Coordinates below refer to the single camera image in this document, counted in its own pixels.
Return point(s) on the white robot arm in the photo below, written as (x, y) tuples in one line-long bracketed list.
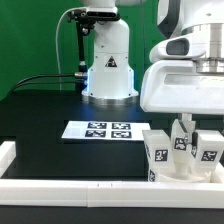
[(110, 77)]

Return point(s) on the white round stool seat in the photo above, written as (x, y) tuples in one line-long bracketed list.
[(188, 177)]

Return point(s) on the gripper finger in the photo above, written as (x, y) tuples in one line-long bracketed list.
[(185, 122), (194, 139)]

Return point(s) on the white U-shaped frame fence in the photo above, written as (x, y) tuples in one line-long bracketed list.
[(106, 193)]

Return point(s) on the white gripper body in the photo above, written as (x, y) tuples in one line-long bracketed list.
[(172, 84)]

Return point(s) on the white marker tag sheet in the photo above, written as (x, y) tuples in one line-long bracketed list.
[(101, 130)]

